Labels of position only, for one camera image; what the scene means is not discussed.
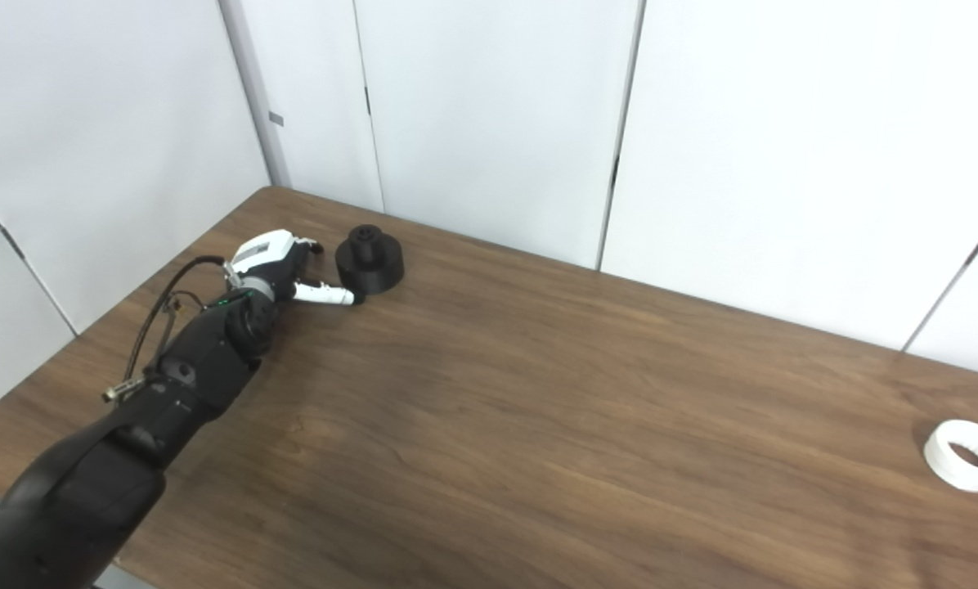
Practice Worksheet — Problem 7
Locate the round black stepped part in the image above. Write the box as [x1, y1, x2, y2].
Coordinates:
[334, 224, 406, 295]

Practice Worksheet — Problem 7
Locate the white toothed ring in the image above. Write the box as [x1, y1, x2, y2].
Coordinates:
[923, 420, 978, 493]

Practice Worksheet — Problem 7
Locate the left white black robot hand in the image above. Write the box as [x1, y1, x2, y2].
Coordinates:
[226, 230, 367, 308]

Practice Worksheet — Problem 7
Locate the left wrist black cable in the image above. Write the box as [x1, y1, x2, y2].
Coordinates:
[103, 255, 230, 403]

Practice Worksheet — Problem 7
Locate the left arm thin wire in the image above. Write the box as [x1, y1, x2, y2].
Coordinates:
[141, 293, 208, 377]

